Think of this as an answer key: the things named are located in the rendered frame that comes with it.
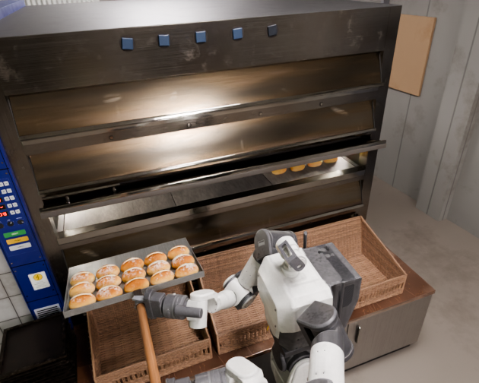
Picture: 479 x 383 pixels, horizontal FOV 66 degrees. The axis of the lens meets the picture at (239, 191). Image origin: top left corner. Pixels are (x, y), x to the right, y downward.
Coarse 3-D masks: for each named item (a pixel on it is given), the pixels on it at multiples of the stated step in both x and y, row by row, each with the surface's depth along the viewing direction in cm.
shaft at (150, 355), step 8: (144, 312) 134; (144, 320) 130; (144, 328) 126; (144, 336) 123; (144, 344) 120; (152, 344) 120; (144, 352) 118; (152, 352) 117; (152, 360) 113; (152, 368) 111; (152, 376) 108
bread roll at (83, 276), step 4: (80, 272) 157; (84, 272) 157; (88, 272) 158; (72, 276) 157; (76, 276) 155; (80, 276) 155; (84, 276) 156; (88, 276) 156; (92, 276) 157; (72, 280) 155; (76, 280) 155; (80, 280) 155; (84, 280) 155; (88, 280) 156; (92, 280) 157; (72, 284) 155
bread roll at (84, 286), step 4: (76, 284) 149; (80, 284) 149; (84, 284) 149; (88, 284) 150; (92, 284) 151; (72, 288) 148; (76, 288) 148; (80, 288) 148; (84, 288) 149; (88, 288) 149; (92, 288) 151; (72, 292) 148; (76, 292) 148; (80, 292) 148; (84, 292) 148; (88, 292) 149; (92, 292) 151; (72, 296) 148
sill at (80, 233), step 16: (320, 176) 227; (336, 176) 227; (352, 176) 232; (240, 192) 214; (256, 192) 214; (272, 192) 216; (176, 208) 202; (192, 208) 202; (208, 208) 206; (96, 224) 192; (112, 224) 192; (128, 224) 193; (144, 224) 196; (64, 240) 184
